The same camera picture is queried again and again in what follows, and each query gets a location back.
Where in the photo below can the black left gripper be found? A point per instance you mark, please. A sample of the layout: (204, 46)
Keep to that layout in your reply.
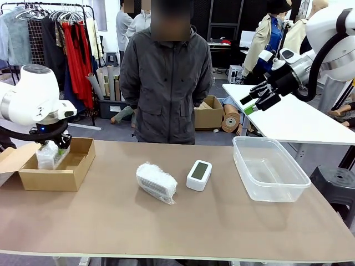
(51, 131)

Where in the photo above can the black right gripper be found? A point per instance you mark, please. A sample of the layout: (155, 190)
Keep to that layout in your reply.
(283, 80)

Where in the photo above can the bubble white clock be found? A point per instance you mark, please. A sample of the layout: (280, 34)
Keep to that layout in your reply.
(47, 158)

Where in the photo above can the bubble clock with flap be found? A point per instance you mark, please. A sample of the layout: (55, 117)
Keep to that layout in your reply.
(155, 180)

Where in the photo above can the white digital clock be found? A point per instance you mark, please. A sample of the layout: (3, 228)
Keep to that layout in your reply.
(198, 184)

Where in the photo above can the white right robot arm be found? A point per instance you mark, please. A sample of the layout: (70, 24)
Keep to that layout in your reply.
(341, 61)

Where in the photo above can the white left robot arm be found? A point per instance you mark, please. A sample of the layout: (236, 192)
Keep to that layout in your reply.
(33, 91)

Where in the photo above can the white computer case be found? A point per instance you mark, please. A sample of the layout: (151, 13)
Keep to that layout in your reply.
(235, 73)

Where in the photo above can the black metal clothes rack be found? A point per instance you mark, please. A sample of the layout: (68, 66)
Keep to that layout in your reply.
(93, 117)

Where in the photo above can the open brown cardboard box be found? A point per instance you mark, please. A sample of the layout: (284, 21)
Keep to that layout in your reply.
(55, 180)

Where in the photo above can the brown paper roll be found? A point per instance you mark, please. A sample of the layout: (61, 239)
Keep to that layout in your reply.
(230, 122)

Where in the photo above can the white background table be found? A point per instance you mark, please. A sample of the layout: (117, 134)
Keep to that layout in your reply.
(291, 124)

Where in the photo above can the dark blue skirt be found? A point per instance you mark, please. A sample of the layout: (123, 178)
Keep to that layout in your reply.
(70, 99)

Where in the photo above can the black storage bin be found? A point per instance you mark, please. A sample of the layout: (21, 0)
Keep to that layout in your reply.
(106, 109)

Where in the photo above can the cardboard box on floor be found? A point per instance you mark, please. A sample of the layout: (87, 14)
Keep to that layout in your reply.
(210, 119)

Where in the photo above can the white monitor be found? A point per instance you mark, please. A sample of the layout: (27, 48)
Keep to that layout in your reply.
(247, 38)

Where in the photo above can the mannequin limb grey sleeve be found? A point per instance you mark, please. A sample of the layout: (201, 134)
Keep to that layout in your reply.
(122, 115)

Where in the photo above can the grey cardboard tube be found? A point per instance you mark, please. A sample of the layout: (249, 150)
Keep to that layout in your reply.
(94, 86)

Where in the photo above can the mannequin with blue shirt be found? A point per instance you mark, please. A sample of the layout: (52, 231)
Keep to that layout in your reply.
(274, 30)

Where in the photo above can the black tripod pole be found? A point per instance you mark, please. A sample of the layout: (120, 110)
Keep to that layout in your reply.
(286, 33)

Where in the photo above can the mannequin with navy top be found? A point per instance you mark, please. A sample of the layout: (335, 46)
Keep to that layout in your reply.
(294, 36)

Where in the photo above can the red dress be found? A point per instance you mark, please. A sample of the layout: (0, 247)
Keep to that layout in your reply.
(75, 69)

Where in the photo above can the beige cardboard tube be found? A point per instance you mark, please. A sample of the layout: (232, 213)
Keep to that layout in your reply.
(111, 83)

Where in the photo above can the black hanging garment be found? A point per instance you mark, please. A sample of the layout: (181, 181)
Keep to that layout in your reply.
(52, 55)

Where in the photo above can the black grid pattern dress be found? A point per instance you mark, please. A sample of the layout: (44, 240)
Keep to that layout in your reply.
(37, 55)

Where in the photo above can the black bucket hat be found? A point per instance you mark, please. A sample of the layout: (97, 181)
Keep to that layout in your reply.
(277, 7)

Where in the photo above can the person in grey jacket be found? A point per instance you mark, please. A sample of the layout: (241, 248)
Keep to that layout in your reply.
(166, 83)

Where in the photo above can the clear plastic container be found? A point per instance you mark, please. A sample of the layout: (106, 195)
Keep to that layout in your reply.
(277, 194)

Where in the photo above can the grey plastic stool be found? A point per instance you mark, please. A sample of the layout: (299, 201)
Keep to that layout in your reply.
(112, 55)

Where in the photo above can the black plastic stool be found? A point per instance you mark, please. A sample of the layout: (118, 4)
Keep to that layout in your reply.
(332, 180)

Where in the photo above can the cream hanging garment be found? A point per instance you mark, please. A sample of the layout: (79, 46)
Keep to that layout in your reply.
(91, 36)

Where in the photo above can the light blue fuzzy garment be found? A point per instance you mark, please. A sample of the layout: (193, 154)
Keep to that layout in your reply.
(19, 38)

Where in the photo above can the background person grey sweater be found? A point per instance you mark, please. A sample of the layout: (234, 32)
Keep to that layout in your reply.
(123, 27)

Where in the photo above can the background person light jacket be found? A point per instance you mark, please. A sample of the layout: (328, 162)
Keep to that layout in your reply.
(140, 23)

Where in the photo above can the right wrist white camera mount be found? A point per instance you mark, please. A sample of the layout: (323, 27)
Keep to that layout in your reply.
(265, 56)

